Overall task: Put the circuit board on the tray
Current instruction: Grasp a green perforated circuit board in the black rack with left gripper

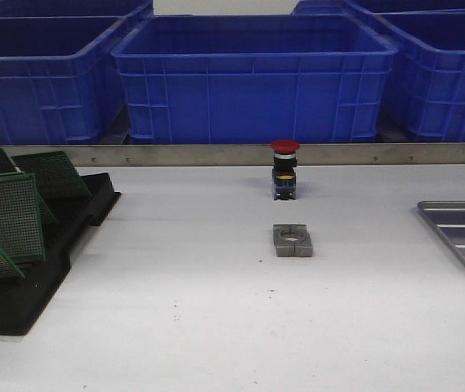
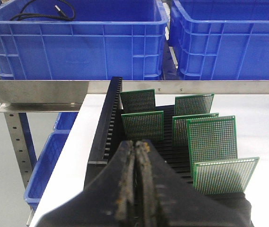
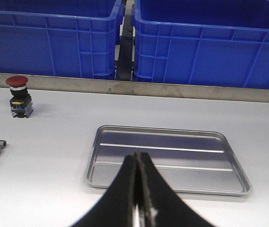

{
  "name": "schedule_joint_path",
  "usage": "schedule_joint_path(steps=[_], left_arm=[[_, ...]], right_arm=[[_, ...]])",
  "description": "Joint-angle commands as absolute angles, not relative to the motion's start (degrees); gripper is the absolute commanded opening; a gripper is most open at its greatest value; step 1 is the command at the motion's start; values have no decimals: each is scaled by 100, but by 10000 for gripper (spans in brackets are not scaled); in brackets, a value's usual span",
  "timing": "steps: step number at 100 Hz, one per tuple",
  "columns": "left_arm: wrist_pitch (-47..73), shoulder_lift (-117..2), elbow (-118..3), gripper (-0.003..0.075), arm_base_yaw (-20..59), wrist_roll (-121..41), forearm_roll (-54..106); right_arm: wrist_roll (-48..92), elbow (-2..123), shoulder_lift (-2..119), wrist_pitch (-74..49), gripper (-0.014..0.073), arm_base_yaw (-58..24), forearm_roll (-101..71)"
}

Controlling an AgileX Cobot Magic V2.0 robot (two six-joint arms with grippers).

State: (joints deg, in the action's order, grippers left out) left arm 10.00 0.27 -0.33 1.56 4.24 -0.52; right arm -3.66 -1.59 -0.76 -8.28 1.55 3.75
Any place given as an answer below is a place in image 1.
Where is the green perforated board rear right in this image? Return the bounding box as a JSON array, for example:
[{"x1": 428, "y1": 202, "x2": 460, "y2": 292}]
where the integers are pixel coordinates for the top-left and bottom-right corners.
[{"x1": 11, "y1": 151, "x2": 92, "y2": 201}]

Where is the green perforated board middle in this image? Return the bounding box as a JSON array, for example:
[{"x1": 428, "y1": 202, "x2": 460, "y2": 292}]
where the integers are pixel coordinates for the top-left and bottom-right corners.
[{"x1": 0, "y1": 172, "x2": 46, "y2": 261}]

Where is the black slotted board rack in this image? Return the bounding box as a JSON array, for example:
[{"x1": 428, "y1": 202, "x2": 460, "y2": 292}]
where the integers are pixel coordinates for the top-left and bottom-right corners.
[{"x1": 0, "y1": 173, "x2": 120, "y2": 336}]

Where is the red emergency stop button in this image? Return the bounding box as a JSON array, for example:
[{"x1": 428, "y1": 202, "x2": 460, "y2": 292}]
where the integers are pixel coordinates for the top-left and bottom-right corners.
[{"x1": 271, "y1": 139, "x2": 300, "y2": 200}]

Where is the grey split clamp block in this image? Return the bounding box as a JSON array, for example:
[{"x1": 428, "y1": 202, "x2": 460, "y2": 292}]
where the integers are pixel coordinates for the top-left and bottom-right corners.
[{"x1": 272, "y1": 224, "x2": 313, "y2": 257}]

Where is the blue centre plastic crate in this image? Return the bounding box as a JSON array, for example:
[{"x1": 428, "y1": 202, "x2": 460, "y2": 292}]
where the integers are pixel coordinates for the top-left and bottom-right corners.
[{"x1": 112, "y1": 15, "x2": 396, "y2": 144}]

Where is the blue plastic crate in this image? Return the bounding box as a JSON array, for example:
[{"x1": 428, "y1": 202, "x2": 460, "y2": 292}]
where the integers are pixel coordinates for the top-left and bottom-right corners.
[
  {"x1": 0, "y1": 16, "x2": 128, "y2": 145},
  {"x1": 112, "y1": 15, "x2": 396, "y2": 144},
  {"x1": 374, "y1": 12, "x2": 465, "y2": 142}
]

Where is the blue left plastic crate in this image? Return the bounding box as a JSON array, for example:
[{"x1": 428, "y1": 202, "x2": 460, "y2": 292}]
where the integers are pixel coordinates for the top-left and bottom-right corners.
[{"x1": 0, "y1": 16, "x2": 128, "y2": 145}]

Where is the blue rear right crate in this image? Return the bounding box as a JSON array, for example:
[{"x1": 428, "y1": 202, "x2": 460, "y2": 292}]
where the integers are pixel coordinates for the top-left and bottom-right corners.
[{"x1": 293, "y1": 0, "x2": 465, "y2": 15}]

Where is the blue right plastic crate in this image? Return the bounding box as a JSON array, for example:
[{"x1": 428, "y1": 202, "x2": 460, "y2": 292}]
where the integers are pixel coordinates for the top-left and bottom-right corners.
[{"x1": 374, "y1": 12, "x2": 465, "y2": 142}]

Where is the blue rear left crate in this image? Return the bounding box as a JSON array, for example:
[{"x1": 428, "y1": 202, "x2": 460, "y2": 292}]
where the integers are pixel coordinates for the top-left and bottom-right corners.
[{"x1": 0, "y1": 0, "x2": 154, "y2": 18}]

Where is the steel table edge rail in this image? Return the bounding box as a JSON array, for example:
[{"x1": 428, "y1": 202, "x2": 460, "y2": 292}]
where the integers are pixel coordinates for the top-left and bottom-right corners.
[{"x1": 4, "y1": 143, "x2": 465, "y2": 167}]

